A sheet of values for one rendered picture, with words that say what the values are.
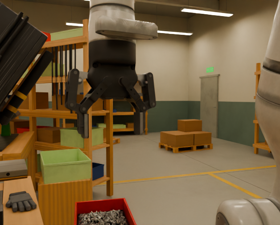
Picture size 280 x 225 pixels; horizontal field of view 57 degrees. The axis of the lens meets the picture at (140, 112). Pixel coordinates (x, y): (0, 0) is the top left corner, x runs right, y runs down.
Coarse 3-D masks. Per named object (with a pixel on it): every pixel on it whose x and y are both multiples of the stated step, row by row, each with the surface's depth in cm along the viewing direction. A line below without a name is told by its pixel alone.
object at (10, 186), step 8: (8, 184) 137; (16, 184) 137; (24, 184) 137; (32, 184) 137; (8, 192) 125; (32, 192) 125; (8, 208) 107; (32, 208) 107; (8, 216) 100; (16, 216) 100; (24, 216) 100; (32, 216) 100; (40, 216) 100; (8, 224) 94; (16, 224) 94; (24, 224) 94; (32, 224) 94; (40, 224) 94
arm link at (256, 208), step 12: (228, 204) 35; (240, 204) 34; (252, 204) 34; (264, 204) 34; (216, 216) 37; (228, 216) 33; (240, 216) 32; (252, 216) 32; (264, 216) 32; (276, 216) 33
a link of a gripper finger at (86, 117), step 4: (84, 116) 39; (88, 116) 39; (84, 120) 39; (88, 120) 39; (84, 124) 39; (88, 124) 39; (84, 128) 39; (88, 128) 39; (84, 132) 39; (88, 132) 39; (84, 136) 39; (88, 136) 39
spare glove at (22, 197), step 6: (18, 192) 119; (24, 192) 119; (12, 198) 112; (18, 198) 112; (24, 198) 112; (30, 198) 112; (6, 204) 107; (12, 204) 106; (18, 204) 106; (24, 204) 107; (30, 204) 107; (36, 204) 107; (12, 210) 103
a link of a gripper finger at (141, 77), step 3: (138, 75) 43; (141, 75) 44; (144, 75) 44; (138, 78) 43; (141, 78) 44; (144, 78) 44; (138, 81) 44; (141, 81) 44; (144, 81) 43; (141, 84) 44; (144, 84) 44
